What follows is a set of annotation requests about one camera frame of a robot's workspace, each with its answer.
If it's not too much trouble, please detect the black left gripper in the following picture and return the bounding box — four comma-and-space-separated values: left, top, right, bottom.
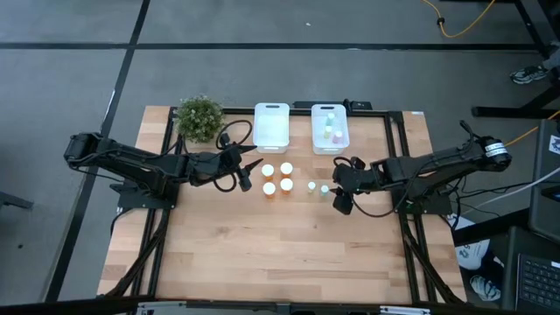
188, 143, 264, 193

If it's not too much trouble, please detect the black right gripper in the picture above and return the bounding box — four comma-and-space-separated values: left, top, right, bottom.
331, 161, 376, 215

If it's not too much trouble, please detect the white plastic bin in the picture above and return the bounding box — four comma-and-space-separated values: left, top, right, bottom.
252, 101, 291, 155
311, 103, 351, 156

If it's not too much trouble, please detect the small green potted plant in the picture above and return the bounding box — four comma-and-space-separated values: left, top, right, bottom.
173, 94, 225, 144

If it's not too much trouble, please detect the white bag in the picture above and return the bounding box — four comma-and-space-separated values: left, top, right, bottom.
450, 215, 491, 271

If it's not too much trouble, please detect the white shoe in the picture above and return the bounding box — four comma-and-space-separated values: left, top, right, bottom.
470, 274, 502, 303

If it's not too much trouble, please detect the black computer case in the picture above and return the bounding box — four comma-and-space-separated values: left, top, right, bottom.
527, 118, 560, 244

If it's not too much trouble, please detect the person's shoe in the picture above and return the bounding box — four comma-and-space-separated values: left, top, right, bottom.
509, 64, 549, 86

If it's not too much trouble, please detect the black laptop keyboard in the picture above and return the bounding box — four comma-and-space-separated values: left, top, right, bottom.
515, 253, 560, 314

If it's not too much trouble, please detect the black overhead crossbar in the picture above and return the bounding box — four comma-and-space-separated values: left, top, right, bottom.
0, 295, 560, 315

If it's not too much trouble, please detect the black chair leg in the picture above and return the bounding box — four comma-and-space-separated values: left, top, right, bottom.
0, 191, 35, 210

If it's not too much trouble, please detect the person's leg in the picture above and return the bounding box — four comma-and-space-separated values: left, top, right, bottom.
544, 41, 560, 71

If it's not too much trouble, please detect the black camera cable loop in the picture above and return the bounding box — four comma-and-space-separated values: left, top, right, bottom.
215, 119, 255, 150

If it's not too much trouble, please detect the black aluminium table frame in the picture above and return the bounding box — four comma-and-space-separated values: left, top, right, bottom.
99, 104, 467, 307

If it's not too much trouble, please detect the black desk leg frame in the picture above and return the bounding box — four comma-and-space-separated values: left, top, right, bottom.
471, 0, 560, 120

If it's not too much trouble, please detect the white cable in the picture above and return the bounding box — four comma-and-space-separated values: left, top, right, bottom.
476, 167, 560, 211

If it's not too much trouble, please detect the yellow extension cable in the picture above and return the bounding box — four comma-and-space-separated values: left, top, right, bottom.
422, 0, 498, 39
502, 111, 560, 148

